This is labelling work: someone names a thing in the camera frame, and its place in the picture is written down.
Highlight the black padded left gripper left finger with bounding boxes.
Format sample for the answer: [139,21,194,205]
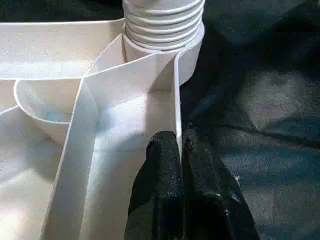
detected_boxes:
[124,131,185,240]

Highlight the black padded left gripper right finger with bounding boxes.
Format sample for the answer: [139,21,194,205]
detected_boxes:
[180,127,261,240]

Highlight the white plastic table top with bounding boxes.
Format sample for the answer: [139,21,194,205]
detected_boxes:
[0,19,206,240]

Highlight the white plastic table leg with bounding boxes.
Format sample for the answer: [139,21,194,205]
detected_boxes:
[121,0,206,54]

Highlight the black work mat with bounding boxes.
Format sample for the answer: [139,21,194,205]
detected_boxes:
[0,0,320,240]

